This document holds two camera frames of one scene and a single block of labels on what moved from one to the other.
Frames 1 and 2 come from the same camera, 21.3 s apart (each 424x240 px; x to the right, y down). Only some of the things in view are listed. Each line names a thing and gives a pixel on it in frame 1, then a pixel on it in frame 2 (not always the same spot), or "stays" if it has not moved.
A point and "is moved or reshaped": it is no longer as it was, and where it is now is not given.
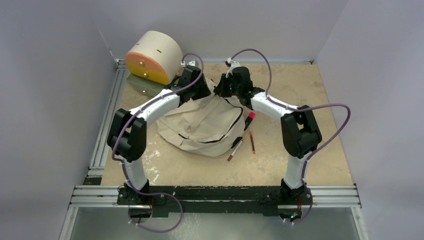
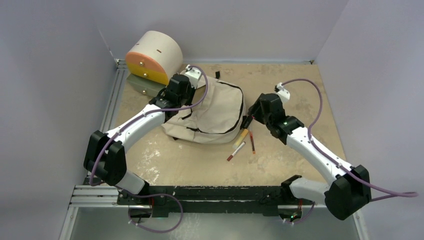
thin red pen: x=252 y=142 stays
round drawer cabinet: x=152 y=60 stays
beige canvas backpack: x=207 y=126 is moved or reshaped
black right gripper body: x=228 y=88 → x=257 y=112
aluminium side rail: x=98 y=157 stays
